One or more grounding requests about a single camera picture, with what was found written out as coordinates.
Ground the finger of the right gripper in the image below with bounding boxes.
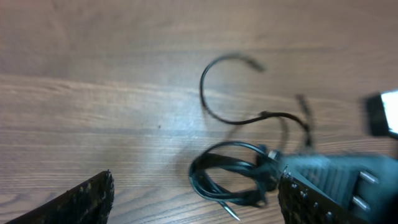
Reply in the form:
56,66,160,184
279,154,397,224

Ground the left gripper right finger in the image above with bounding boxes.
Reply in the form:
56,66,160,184
278,174,367,224

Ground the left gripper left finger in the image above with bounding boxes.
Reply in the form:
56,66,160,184
7,170,114,224

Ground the black cable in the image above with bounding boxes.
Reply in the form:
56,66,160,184
188,52,315,222

